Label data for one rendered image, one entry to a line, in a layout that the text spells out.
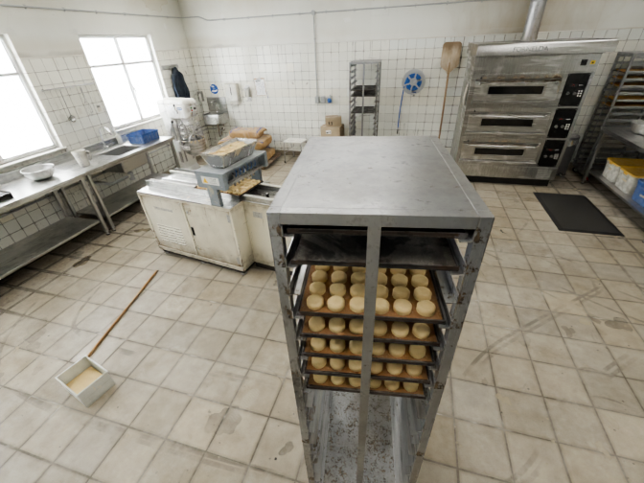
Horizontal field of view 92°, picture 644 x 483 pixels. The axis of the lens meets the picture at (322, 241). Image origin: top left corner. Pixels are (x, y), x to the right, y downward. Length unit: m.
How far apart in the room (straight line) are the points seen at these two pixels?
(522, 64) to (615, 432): 4.40
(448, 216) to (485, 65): 4.90
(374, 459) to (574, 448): 1.24
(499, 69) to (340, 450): 5.04
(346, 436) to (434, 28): 5.94
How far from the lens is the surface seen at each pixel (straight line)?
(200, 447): 2.49
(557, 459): 2.64
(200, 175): 3.12
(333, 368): 1.10
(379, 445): 2.18
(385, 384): 1.18
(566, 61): 5.77
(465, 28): 6.49
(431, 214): 0.69
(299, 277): 0.88
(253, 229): 3.29
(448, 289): 0.88
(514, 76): 5.62
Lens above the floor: 2.13
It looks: 33 degrees down
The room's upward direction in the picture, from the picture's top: 3 degrees counter-clockwise
